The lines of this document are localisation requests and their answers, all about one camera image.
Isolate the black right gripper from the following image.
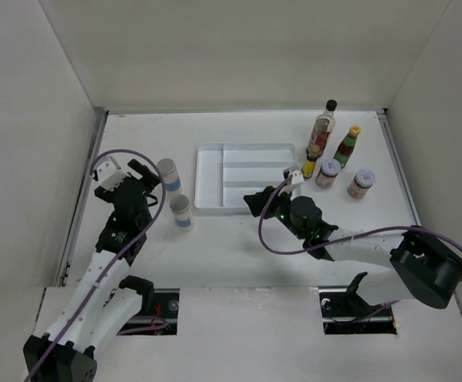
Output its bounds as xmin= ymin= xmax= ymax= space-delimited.
xmin=243 ymin=183 xmax=306 ymax=240

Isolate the blue label shaker jar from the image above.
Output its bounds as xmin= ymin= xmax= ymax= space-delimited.
xmin=157 ymin=158 xmax=183 ymax=195
xmin=169 ymin=194 xmax=194 ymax=232

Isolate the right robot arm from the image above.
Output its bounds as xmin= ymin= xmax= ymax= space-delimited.
xmin=243 ymin=186 xmax=462 ymax=315

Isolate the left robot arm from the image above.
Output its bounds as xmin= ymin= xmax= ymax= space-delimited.
xmin=23 ymin=156 xmax=166 ymax=381

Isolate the white divided organizer tray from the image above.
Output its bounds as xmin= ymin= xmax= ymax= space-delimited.
xmin=193 ymin=142 xmax=297 ymax=216

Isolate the small yellow label bottle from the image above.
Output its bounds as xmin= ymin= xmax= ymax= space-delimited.
xmin=301 ymin=144 xmax=320 ymax=179

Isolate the red lid sauce jar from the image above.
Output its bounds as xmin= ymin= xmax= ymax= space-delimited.
xmin=315 ymin=158 xmax=341 ymax=189
xmin=347 ymin=169 xmax=376 ymax=199

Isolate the tall black cap oil bottle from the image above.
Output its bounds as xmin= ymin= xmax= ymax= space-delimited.
xmin=305 ymin=99 xmax=337 ymax=156

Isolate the green yellow cap sauce bottle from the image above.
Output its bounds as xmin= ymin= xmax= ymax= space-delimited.
xmin=333 ymin=125 xmax=361 ymax=169

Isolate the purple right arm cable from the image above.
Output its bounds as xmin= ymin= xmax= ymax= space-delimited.
xmin=257 ymin=171 xmax=462 ymax=319

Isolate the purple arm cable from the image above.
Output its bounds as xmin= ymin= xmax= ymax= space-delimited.
xmin=257 ymin=171 xmax=462 ymax=319
xmin=23 ymin=148 xmax=170 ymax=382

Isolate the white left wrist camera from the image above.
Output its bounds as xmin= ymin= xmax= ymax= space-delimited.
xmin=93 ymin=156 xmax=127 ymax=191

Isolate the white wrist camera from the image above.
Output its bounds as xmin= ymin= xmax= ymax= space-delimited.
xmin=93 ymin=156 xmax=127 ymax=191
xmin=280 ymin=166 xmax=305 ymax=194

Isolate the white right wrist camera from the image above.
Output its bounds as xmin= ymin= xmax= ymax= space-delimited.
xmin=280 ymin=166 xmax=305 ymax=194

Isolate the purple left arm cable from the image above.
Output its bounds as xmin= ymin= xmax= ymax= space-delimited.
xmin=23 ymin=148 xmax=170 ymax=382

